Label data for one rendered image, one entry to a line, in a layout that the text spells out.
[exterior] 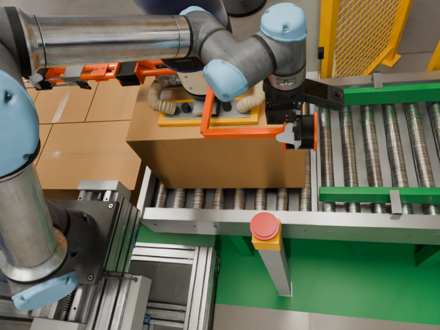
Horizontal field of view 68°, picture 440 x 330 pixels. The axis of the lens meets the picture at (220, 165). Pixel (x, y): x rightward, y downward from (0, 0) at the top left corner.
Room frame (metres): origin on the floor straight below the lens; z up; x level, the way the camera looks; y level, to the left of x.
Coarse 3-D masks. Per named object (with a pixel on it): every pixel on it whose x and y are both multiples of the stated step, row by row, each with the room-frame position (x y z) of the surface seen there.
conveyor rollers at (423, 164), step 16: (320, 112) 0.79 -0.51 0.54; (368, 112) 0.69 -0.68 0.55; (384, 112) 0.66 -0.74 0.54; (416, 112) 0.59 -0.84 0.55; (432, 112) 0.56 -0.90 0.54; (320, 128) 0.72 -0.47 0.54; (352, 128) 0.65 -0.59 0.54; (368, 128) 0.62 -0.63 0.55; (416, 128) 0.52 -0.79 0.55; (320, 144) 0.65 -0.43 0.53; (352, 144) 0.58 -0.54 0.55; (368, 144) 0.55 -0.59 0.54; (400, 144) 0.49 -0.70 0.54; (416, 144) 0.46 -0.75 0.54; (352, 160) 0.51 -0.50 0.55; (368, 160) 0.49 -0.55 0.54; (400, 160) 0.43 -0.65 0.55; (416, 160) 0.41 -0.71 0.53; (352, 176) 0.45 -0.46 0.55; (368, 176) 0.43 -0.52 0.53; (400, 176) 0.37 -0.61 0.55; (432, 176) 0.32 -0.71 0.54; (160, 192) 0.76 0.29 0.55; (176, 192) 0.72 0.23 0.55; (224, 192) 0.63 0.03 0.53; (240, 192) 0.59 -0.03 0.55; (256, 192) 0.57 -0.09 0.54; (288, 192) 0.51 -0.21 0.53; (304, 192) 0.47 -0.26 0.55; (192, 208) 0.62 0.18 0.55; (240, 208) 0.53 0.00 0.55; (256, 208) 0.50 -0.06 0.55; (288, 208) 0.45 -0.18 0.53; (304, 208) 0.42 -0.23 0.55; (352, 208) 0.34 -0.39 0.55; (384, 208) 0.29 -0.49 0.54; (432, 208) 0.22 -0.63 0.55
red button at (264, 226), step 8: (256, 216) 0.29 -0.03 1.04; (264, 216) 0.28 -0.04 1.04; (272, 216) 0.27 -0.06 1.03; (256, 224) 0.27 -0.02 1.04; (264, 224) 0.26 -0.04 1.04; (272, 224) 0.25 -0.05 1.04; (256, 232) 0.25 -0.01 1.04; (264, 232) 0.24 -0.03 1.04; (272, 232) 0.23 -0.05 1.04; (264, 240) 0.23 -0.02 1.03
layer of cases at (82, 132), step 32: (32, 96) 1.76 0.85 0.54; (64, 96) 1.63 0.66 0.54; (96, 96) 1.52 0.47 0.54; (128, 96) 1.41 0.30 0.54; (64, 128) 1.39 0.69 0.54; (96, 128) 1.29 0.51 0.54; (64, 160) 1.18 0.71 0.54; (96, 160) 1.09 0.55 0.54; (128, 160) 1.00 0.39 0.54; (64, 192) 1.02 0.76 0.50
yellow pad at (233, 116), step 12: (180, 108) 0.77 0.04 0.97; (192, 108) 0.75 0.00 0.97; (228, 108) 0.67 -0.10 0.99; (168, 120) 0.75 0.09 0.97; (180, 120) 0.73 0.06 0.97; (192, 120) 0.70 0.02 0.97; (216, 120) 0.66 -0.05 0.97; (228, 120) 0.64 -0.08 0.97; (240, 120) 0.62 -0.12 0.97; (252, 120) 0.60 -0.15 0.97
